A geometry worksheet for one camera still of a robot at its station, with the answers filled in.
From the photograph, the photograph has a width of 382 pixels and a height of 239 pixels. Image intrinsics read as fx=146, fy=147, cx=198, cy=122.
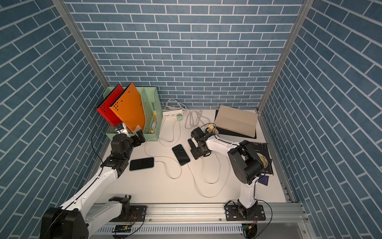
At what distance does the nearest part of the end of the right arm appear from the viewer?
0.70 m

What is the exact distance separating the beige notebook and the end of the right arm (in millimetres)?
254

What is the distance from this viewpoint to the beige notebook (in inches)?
42.7
